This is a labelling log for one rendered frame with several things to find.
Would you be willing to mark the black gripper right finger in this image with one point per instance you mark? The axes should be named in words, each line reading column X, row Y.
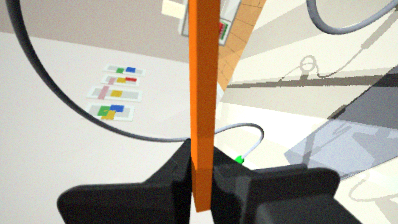
column 237, row 191

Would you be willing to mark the orange handle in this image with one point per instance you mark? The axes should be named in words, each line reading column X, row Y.
column 204, row 34

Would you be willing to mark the grey flat plate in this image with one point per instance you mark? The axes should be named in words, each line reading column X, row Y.
column 362, row 135

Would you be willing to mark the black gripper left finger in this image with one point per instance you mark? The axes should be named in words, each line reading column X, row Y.
column 163, row 198

